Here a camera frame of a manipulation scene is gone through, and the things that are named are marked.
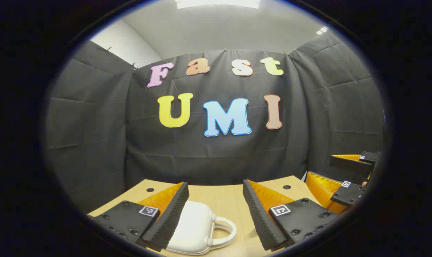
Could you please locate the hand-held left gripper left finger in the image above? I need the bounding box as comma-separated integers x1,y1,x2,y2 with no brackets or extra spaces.
88,181,190,252

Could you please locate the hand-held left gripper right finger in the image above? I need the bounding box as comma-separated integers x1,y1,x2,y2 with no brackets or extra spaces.
242,179,339,251

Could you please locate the white suitcase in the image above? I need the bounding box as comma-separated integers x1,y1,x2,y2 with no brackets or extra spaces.
166,200,237,256

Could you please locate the black backdrop cloth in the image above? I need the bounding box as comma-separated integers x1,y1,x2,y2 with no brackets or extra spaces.
44,32,384,215

